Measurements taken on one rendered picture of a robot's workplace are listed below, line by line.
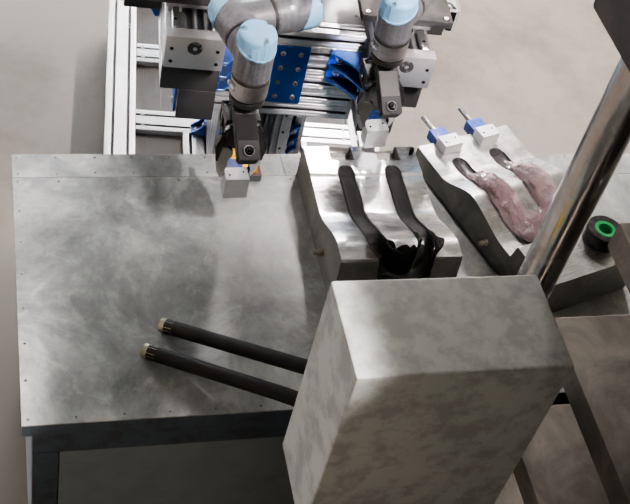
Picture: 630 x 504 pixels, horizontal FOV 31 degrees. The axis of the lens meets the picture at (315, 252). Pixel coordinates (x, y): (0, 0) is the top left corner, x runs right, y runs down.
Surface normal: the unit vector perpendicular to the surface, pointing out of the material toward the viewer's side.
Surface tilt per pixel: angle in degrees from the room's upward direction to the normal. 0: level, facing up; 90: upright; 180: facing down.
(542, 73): 0
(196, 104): 90
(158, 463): 90
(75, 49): 0
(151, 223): 0
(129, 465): 90
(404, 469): 90
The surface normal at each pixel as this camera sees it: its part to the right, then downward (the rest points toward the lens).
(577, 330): 0.18, -0.66
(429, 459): 0.19, 0.75
